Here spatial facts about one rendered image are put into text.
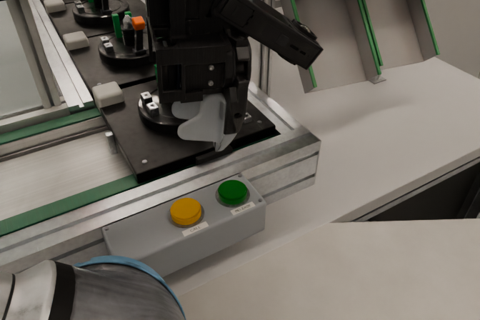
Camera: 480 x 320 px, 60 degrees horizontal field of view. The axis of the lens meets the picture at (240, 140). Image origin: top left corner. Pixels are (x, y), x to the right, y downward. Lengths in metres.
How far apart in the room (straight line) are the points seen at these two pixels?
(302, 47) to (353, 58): 0.42
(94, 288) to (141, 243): 0.22
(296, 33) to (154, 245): 0.31
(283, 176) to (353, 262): 0.17
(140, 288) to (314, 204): 0.43
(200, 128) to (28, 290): 0.20
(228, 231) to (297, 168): 0.18
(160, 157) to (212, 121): 0.24
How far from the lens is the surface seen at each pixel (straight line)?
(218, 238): 0.57
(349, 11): 0.82
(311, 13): 0.79
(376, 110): 0.96
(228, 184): 0.58
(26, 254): 0.57
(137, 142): 0.67
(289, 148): 0.66
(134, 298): 0.33
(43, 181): 0.73
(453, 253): 0.72
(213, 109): 0.40
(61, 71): 0.93
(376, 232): 0.70
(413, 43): 0.90
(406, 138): 0.90
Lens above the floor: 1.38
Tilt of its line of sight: 39 degrees down
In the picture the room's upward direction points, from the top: straight up
